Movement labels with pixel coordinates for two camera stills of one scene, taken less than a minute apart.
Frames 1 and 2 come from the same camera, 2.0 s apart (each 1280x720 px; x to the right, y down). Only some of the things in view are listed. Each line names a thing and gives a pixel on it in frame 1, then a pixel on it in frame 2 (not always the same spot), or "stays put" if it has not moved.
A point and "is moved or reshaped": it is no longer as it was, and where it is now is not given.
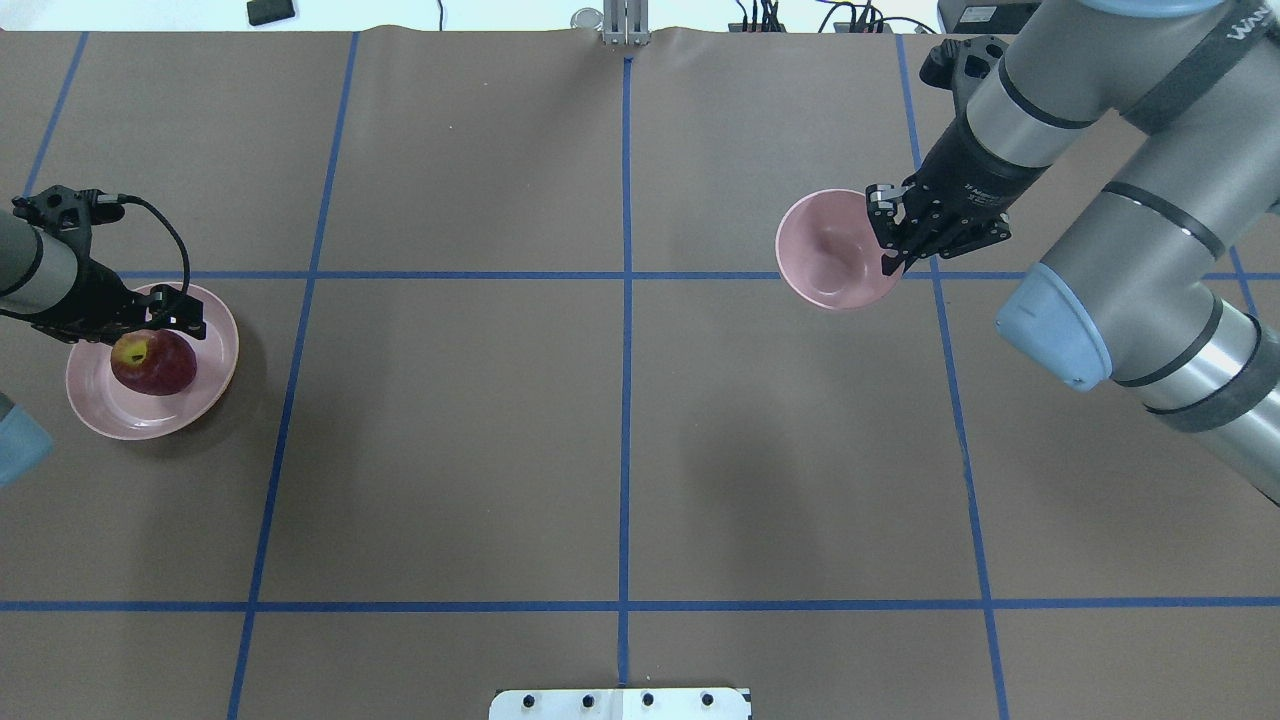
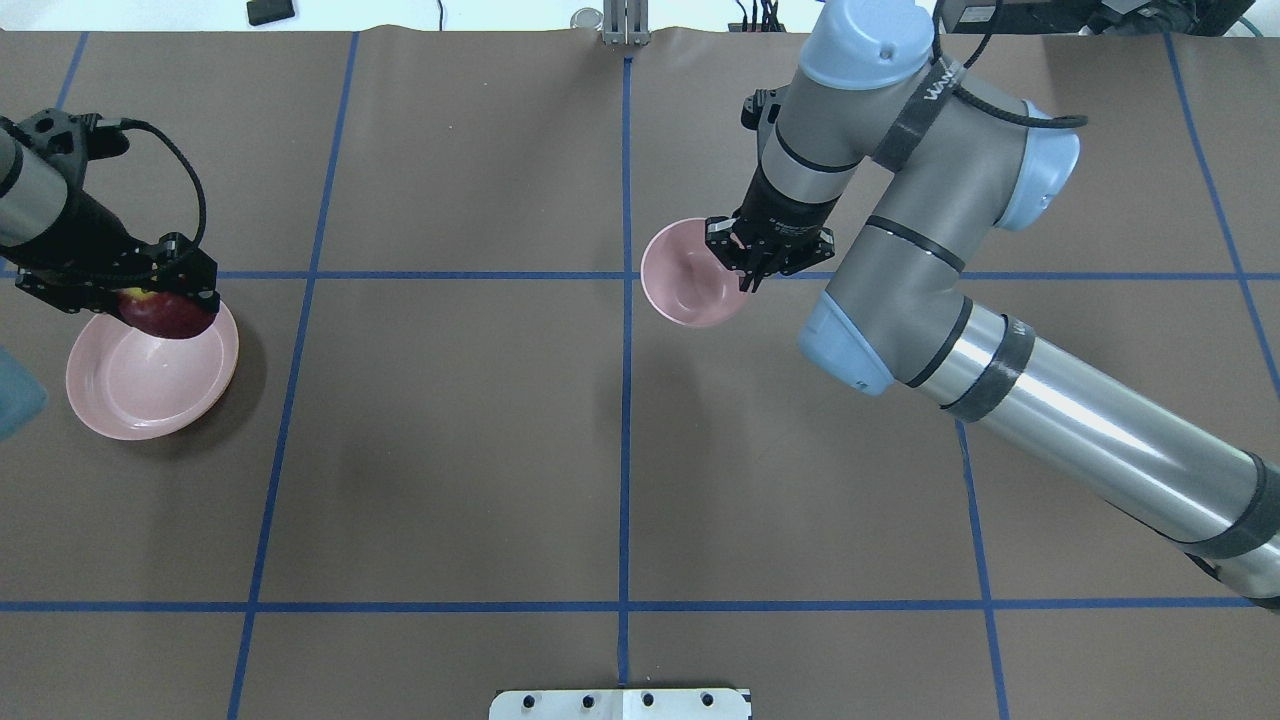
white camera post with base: [620, 704] stays put
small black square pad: [264, 11] stays put
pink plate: [107, 404] stays put
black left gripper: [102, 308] -> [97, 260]
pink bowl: [828, 250] is moved or reshaped
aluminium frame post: [626, 22] stays put
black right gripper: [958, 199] -> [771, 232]
